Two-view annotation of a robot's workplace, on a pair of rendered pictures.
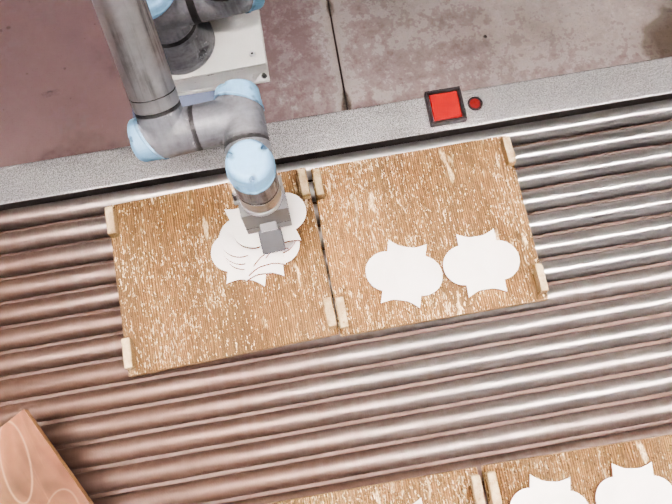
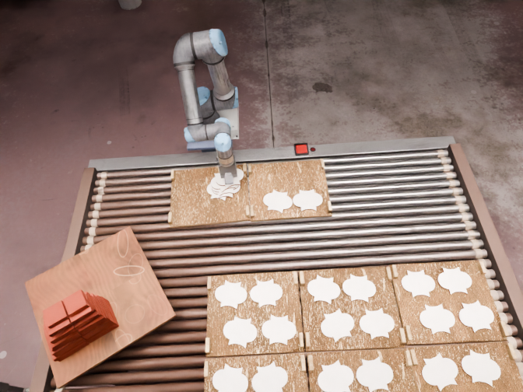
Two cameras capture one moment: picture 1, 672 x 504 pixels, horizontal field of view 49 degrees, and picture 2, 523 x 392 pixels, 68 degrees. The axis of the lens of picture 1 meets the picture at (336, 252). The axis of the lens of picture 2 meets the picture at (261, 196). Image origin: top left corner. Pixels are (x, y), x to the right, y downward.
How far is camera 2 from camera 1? 78 cm
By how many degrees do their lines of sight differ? 17
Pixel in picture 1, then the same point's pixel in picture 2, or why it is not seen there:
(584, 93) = (354, 148)
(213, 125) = (212, 130)
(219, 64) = not seen: hidden behind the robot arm
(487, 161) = (314, 167)
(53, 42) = (161, 142)
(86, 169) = (166, 159)
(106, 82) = not seen: hidden behind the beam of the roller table
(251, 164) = (222, 139)
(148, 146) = (190, 134)
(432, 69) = not seen: hidden behind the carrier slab
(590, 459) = (342, 272)
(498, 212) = (316, 184)
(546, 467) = (324, 274)
